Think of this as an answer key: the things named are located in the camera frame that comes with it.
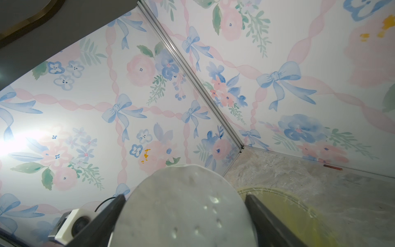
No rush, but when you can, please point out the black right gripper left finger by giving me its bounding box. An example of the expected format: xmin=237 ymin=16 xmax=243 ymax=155
xmin=66 ymin=194 xmax=126 ymax=247

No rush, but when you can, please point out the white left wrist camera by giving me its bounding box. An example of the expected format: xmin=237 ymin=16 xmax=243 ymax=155
xmin=48 ymin=209 xmax=98 ymax=246

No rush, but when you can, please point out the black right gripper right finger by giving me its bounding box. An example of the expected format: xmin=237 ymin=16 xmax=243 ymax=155
xmin=245 ymin=195 xmax=306 ymax=247

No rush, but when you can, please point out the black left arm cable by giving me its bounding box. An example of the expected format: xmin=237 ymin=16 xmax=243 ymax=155
xmin=94 ymin=196 xmax=116 ymax=213

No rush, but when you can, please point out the yellow plastic bin liner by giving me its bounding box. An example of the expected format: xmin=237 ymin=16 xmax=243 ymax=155
xmin=238 ymin=187 xmax=341 ymax=247

